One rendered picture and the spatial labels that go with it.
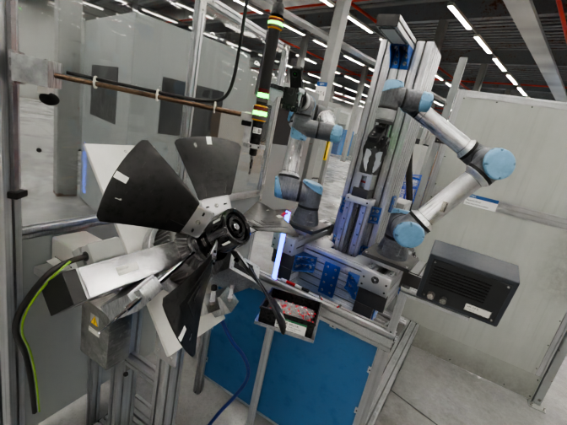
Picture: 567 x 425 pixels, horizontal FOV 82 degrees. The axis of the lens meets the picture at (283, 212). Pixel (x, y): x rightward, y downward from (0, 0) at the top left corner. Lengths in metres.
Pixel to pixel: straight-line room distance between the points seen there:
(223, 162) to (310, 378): 1.04
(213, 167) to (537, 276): 2.32
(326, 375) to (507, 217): 1.70
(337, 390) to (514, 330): 1.66
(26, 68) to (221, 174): 0.58
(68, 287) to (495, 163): 1.41
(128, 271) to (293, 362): 0.97
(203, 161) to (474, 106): 2.02
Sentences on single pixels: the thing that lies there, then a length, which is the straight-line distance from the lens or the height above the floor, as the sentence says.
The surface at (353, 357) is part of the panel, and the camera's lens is 1.51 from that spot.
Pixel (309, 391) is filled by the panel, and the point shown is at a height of 0.41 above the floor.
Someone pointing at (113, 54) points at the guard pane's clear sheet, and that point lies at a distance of 1.56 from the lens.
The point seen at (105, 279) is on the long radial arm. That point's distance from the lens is 0.89.
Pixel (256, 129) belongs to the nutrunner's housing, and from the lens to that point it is 1.02.
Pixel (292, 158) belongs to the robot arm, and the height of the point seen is 1.37.
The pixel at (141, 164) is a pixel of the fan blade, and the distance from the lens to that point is 0.89.
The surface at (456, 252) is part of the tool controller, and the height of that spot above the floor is 1.24.
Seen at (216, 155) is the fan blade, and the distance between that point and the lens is 1.14.
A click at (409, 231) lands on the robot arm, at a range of 1.44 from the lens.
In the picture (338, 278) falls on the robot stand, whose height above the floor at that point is 0.83.
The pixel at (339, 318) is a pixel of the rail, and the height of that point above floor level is 0.83.
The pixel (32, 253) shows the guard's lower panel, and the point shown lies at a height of 0.89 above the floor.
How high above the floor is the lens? 1.55
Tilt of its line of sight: 15 degrees down
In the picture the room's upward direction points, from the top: 12 degrees clockwise
